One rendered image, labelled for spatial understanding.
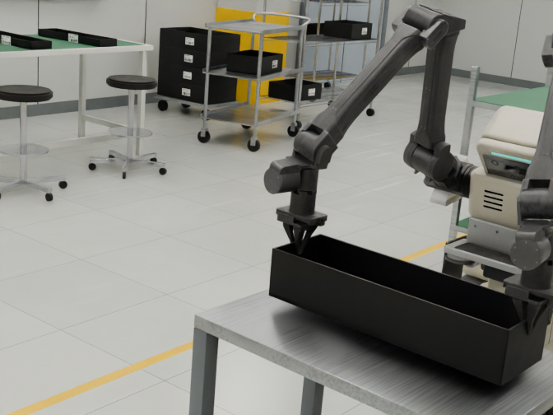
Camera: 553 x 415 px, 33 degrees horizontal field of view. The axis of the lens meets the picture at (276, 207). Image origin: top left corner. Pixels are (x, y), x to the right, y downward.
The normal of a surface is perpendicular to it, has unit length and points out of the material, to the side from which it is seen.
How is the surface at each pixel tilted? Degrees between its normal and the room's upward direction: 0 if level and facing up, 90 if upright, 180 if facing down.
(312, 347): 0
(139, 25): 90
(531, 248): 89
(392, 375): 0
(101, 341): 0
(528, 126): 42
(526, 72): 90
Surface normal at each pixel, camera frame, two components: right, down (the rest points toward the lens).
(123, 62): 0.77, 0.23
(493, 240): -0.65, 0.16
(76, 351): 0.07, -0.96
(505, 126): -0.38, -0.60
